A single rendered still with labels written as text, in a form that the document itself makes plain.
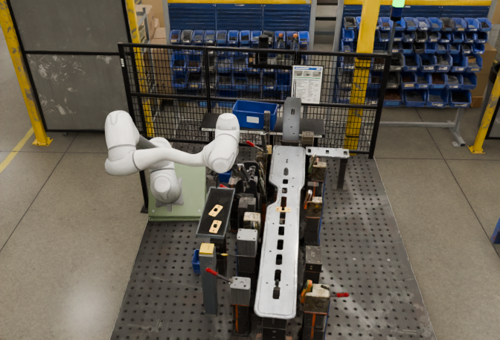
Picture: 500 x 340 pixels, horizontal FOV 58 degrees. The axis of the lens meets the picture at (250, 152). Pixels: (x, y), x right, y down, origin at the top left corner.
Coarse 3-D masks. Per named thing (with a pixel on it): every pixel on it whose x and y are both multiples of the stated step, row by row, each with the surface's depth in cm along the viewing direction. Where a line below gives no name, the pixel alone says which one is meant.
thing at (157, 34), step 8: (136, 8) 559; (152, 8) 569; (128, 16) 533; (152, 16) 567; (152, 24) 566; (152, 32) 566; (160, 32) 576; (152, 40) 552; (160, 40) 552; (152, 48) 529; (144, 56) 572; (160, 56) 529; (144, 64) 567; (160, 64) 535; (168, 64) 536; (160, 72) 541; (168, 72) 542; (160, 80) 547; (160, 88) 552; (184, 104) 566
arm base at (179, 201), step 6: (180, 180) 294; (180, 186) 292; (180, 192) 290; (180, 198) 291; (156, 204) 290; (162, 204) 290; (168, 204) 288; (174, 204) 290; (180, 204) 290; (168, 210) 288
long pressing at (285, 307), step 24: (288, 168) 289; (288, 192) 270; (288, 216) 252; (264, 240) 236; (288, 240) 237; (264, 264) 223; (288, 264) 223; (264, 288) 211; (288, 288) 211; (264, 312) 200; (288, 312) 200
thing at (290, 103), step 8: (288, 104) 301; (296, 104) 300; (288, 112) 305; (296, 112) 304; (288, 120) 308; (296, 120) 307; (288, 128) 311; (296, 128) 311; (288, 136) 315; (296, 136) 314
